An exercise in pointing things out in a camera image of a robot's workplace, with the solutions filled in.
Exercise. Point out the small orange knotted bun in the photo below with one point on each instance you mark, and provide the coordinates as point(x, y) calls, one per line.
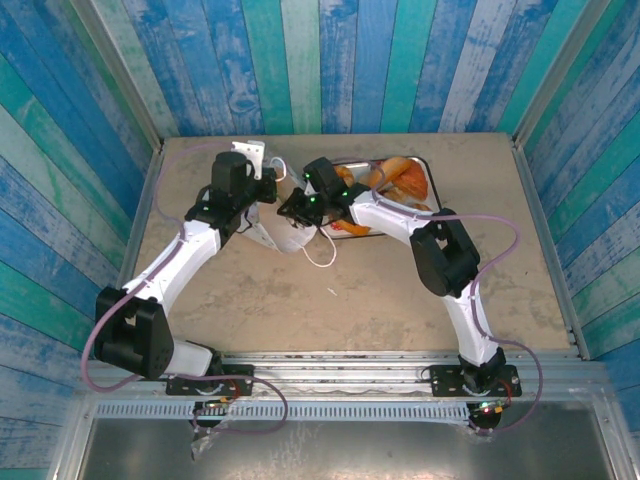
point(345, 175)

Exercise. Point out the paper bag with cartoon print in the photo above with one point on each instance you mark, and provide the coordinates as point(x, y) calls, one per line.
point(295, 240)

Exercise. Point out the large oval split loaf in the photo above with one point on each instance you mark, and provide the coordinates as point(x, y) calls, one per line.
point(357, 229)

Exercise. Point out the long brown fake loaf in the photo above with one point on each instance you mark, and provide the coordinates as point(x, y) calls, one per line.
point(392, 170)

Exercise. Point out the round powdered fake bun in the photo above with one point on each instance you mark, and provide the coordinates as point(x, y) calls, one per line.
point(400, 195)

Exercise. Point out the orange fake croissant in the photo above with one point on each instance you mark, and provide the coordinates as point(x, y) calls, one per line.
point(415, 182)

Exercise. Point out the striped orange croissant bun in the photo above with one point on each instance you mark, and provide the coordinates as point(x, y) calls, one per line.
point(420, 205)

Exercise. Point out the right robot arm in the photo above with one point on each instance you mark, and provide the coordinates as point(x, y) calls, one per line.
point(390, 215)

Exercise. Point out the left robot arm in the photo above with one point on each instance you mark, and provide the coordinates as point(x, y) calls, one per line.
point(170, 270)

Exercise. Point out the white strawberry print tray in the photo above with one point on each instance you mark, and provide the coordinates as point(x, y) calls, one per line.
point(337, 227)

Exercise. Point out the small circuit board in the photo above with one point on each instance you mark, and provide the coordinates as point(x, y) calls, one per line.
point(487, 407)
point(215, 404)

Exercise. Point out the metal sheet panel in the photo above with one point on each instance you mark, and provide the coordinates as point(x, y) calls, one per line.
point(350, 450)

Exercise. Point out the clear plastic scrap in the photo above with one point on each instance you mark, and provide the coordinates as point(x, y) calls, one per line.
point(205, 440)

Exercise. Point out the aluminium corner post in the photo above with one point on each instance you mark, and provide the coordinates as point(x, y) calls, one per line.
point(126, 85)
point(558, 75)

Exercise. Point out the aluminium front rail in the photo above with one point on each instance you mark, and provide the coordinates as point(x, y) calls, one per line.
point(340, 372)

